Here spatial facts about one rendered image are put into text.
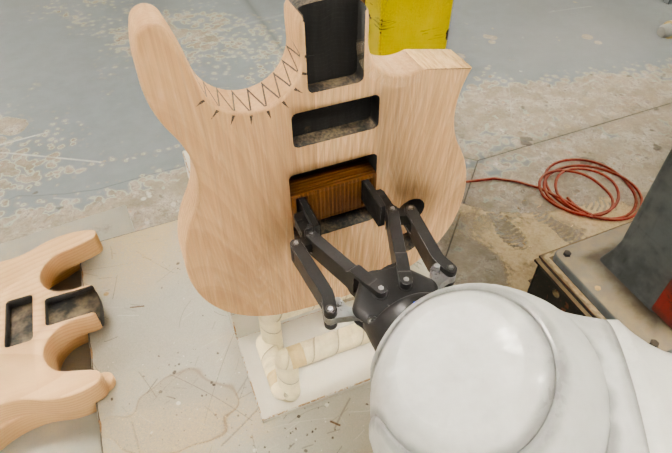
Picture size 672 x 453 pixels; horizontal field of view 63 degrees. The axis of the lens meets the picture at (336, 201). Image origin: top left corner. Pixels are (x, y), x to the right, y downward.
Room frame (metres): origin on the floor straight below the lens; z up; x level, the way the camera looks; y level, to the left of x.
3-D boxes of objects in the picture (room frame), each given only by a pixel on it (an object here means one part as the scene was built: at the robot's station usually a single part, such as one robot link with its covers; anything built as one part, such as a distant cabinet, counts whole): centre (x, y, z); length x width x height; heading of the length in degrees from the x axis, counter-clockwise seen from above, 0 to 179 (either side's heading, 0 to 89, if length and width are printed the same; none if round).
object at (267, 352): (0.42, 0.09, 0.96); 0.11 x 0.03 x 0.03; 23
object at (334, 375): (0.47, 0.01, 0.94); 0.27 x 0.15 x 0.01; 113
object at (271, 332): (0.47, 0.10, 0.99); 0.03 x 0.03 x 0.09
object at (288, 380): (0.39, 0.07, 0.99); 0.03 x 0.03 x 0.09
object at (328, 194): (0.45, 0.01, 1.30); 0.10 x 0.03 x 0.05; 112
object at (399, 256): (0.36, -0.06, 1.30); 0.11 x 0.01 x 0.04; 1
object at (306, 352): (0.42, -0.01, 1.04); 0.20 x 0.03 x 0.03; 112
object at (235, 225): (0.46, 0.01, 1.32); 0.35 x 0.04 x 0.40; 112
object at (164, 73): (0.41, 0.13, 1.48); 0.07 x 0.04 x 0.10; 112
